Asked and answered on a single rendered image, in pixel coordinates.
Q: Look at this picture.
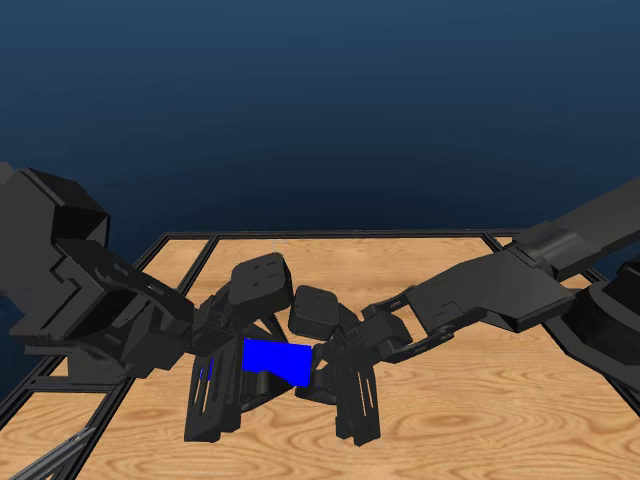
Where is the blue hollow socket block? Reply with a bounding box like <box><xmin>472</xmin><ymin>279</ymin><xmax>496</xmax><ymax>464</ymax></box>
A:
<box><xmin>199</xmin><ymin>338</ymin><xmax>315</xmax><ymax>389</ymax></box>

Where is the silver aluminium rail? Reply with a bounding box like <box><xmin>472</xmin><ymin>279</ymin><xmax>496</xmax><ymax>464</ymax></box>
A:
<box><xmin>8</xmin><ymin>426</ymin><xmax>97</xmax><ymax>480</ymax></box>

